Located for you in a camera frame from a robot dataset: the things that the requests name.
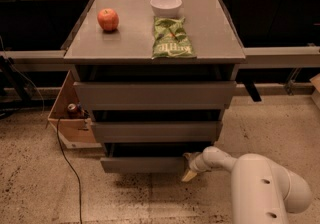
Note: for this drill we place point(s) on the grey drawer cabinet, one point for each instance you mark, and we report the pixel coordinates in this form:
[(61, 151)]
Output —
[(125, 55)]

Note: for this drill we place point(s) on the grey bottom drawer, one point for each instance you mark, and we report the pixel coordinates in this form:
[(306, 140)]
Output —
[(148, 157)]

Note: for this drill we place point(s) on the grey top drawer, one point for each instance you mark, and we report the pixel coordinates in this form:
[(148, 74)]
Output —
[(154, 96)]

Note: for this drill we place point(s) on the green chip bag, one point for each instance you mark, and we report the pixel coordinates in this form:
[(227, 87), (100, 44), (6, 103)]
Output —
[(171, 39)]

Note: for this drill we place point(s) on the white bowl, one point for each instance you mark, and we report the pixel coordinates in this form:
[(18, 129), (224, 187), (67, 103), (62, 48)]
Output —
[(166, 8)]

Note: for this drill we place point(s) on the red soda can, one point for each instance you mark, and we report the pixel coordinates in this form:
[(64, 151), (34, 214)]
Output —
[(73, 111)]

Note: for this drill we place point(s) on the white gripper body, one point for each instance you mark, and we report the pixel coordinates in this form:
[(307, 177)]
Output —
[(194, 162)]

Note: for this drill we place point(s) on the wooden box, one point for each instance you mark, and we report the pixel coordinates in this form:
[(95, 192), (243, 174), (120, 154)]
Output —
[(74, 133)]

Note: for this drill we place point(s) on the grey middle drawer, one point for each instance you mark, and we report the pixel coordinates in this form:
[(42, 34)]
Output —
[(150, 132)]

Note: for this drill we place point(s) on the grey drawer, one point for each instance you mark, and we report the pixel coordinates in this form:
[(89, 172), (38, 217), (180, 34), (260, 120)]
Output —
[(148, 157), (154, 96), (150, 132)]

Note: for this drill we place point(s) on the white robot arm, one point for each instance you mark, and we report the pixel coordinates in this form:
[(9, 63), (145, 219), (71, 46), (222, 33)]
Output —
[(262, 191)]

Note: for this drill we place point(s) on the red apple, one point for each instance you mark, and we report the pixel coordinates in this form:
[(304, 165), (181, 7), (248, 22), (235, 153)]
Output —
[(108, 19)]

